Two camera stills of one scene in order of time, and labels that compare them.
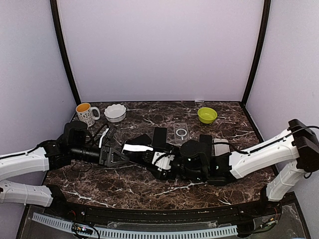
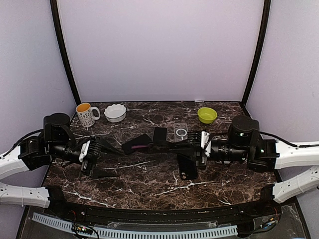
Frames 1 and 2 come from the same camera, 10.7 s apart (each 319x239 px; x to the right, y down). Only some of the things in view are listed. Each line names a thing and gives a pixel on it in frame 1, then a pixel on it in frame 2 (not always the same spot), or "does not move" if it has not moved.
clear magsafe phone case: (181, 133) does not move
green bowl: (207, 115) does not move
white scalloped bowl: (115, 113) does not move
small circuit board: (77, 228) does not move
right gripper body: (163, 176) to (202, 151)
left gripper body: (103, 155) to (90, 157)
